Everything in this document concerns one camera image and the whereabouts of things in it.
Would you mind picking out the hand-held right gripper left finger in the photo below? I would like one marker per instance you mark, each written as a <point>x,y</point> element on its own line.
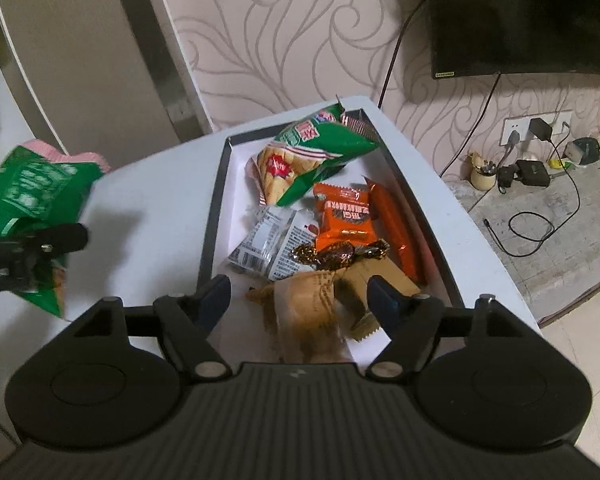
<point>215,301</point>

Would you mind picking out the brown twist-wrapped candy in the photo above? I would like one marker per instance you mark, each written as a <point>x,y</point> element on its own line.
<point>337,257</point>

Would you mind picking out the long orange stick packet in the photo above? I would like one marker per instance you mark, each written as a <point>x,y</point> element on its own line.
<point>397,230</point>

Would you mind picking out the tan brown snack packet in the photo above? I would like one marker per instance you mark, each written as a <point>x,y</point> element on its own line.
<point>362,285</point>

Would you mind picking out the green cracker picture bag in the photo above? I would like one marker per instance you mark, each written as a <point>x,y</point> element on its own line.
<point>315,160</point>

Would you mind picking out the clear peanut bag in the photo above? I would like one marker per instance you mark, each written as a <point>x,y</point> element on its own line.
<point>305,315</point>

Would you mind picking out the silver foil snack packet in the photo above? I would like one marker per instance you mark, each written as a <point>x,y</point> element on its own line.
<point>270,245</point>

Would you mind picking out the grey green round device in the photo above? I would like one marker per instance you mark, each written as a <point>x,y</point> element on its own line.
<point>582,151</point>

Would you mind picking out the orange square snack packet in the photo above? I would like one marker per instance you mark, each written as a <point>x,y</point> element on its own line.
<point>345,215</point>

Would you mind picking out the plain green snack bag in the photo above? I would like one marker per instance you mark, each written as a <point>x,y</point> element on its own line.
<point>25,195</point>

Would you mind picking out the black plug-in charger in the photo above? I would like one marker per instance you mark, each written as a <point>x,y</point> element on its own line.
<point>541,129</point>

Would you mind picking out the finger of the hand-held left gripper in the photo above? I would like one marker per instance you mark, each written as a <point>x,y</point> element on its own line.
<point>65,239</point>

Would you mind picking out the grey cardboard box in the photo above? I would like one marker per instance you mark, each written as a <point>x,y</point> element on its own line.
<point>212,220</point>

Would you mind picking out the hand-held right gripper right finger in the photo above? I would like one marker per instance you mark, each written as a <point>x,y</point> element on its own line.
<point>381,301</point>

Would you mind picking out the white wall socket plate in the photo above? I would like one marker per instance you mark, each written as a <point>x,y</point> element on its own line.
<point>561,122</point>

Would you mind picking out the small black wall plug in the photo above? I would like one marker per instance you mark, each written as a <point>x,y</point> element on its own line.
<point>513,138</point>

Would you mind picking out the beige cup with utensils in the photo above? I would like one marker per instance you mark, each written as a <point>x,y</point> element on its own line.
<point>481,179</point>

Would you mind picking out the black wall television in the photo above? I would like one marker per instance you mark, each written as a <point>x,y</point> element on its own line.
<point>520,15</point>

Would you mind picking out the black power adapter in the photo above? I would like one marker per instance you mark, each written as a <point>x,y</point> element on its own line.
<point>532,174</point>

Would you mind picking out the small yellow green object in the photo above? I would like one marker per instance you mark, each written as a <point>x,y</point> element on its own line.
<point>560,163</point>

